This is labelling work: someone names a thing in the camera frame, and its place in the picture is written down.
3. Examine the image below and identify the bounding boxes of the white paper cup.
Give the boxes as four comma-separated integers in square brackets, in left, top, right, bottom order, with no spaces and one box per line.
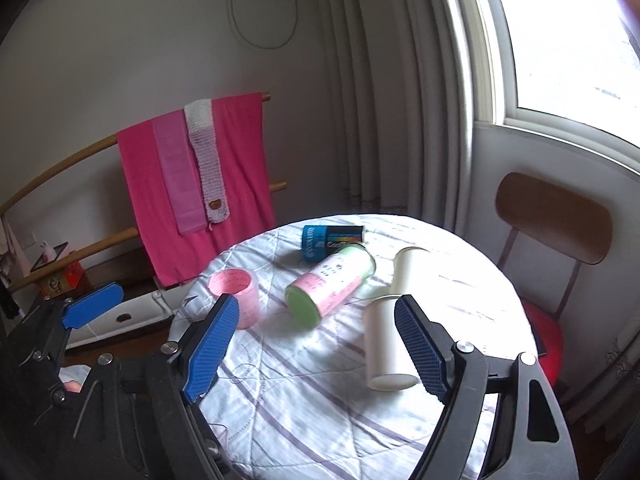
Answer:
[390,246,431,295]
[362,295,420,392]

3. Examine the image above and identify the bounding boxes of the pink paper cup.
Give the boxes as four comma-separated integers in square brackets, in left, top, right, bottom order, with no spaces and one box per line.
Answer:
[207,268,260,331]

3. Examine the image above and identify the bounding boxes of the pink and green cup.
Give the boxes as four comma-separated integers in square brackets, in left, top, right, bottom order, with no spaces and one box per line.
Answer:
[284,244,376,328]

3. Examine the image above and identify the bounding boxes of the blue black printed cup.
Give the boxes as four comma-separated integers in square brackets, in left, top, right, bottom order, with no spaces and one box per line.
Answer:
[300,224,364,262]

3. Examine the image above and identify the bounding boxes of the red box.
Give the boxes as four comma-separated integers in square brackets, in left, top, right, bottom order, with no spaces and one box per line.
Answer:
[37,261,91,298]

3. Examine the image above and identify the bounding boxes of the white crumpled cloth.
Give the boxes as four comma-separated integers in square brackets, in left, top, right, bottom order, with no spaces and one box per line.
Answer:
[58,364,91,393]

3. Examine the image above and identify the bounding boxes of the wooden towel rack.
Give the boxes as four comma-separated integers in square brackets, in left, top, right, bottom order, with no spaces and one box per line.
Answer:
[0,91,290,295]

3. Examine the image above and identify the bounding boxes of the red seat cushion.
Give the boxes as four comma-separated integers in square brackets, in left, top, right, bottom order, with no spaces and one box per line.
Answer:
[523,301,563,387]

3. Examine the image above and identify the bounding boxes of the wooden back chair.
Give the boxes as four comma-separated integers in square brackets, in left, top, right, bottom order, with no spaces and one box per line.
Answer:
[495,172,613,320]

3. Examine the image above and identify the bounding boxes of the light pink hanging cloth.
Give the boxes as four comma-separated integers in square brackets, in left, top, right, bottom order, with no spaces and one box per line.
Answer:
[152,110,207,236]

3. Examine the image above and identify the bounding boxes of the magenta hanging towel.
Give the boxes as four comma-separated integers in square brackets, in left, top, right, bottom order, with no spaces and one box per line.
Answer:
[116,91,278,290]

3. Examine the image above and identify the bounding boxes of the grey curtain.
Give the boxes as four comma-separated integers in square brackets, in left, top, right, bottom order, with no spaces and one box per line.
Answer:
[318,0,474,234]

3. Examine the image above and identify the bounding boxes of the knitted lilac white strap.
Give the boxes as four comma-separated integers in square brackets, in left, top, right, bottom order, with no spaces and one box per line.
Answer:
[182,97,231,226]

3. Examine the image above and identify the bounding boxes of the white window frame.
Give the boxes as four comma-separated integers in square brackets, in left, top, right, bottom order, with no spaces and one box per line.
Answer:
[434,0,640,176]

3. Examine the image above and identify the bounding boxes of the wall cable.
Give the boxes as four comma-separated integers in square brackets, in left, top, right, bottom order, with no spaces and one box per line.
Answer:
[224,0,302,52]

